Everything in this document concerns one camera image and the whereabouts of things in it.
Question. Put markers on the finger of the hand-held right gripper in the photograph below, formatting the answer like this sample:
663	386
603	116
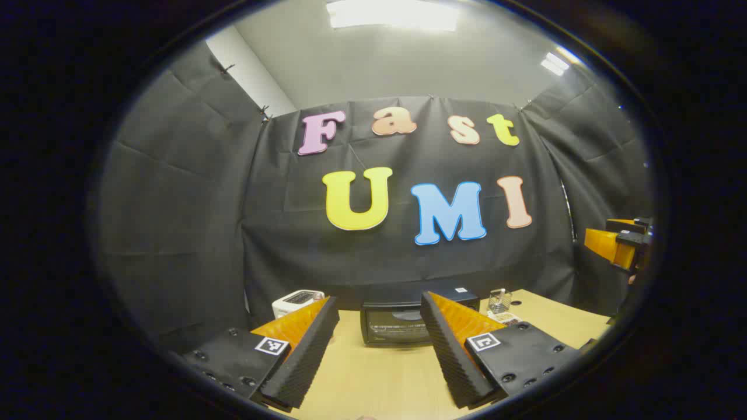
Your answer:
604	244
621	224

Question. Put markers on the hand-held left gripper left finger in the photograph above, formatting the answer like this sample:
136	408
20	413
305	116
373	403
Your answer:
303	361

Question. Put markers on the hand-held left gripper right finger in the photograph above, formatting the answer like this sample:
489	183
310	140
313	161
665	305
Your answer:
452	356

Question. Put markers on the black electric oven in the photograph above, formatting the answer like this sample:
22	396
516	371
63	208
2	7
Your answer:
391	326

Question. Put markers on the white toaster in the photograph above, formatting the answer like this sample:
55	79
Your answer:
295	302

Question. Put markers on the white divided dish of beans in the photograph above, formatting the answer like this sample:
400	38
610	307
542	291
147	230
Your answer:
506	318

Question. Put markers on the small ceiling light panel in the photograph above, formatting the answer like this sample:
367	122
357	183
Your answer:
554	63

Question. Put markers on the black backdrop cloth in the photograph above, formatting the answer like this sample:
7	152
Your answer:
192	221

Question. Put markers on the large ceiling light panel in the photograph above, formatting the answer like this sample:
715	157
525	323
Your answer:
391	14

